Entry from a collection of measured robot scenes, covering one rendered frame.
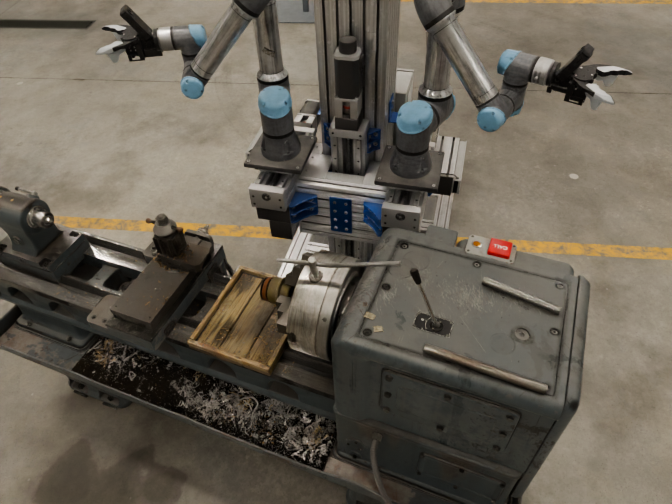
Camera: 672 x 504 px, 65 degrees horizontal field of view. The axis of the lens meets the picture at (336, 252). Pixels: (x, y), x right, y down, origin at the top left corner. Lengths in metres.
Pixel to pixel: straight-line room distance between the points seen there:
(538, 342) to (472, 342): 0.16
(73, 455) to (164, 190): 1.88
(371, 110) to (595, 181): 2.35
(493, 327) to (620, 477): 1.49
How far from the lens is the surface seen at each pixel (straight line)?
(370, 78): 1.93
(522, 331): 1.37
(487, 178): 3.84
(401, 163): 1.86
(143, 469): 2.67
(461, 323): 1.35
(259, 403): 2.04
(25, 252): 2.29
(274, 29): 1.93
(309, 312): 1.44
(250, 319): 1.83
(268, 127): 1.93
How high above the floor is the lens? 2.33
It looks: 46 degrees down
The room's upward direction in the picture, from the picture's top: 3 degrees counter-clockwise
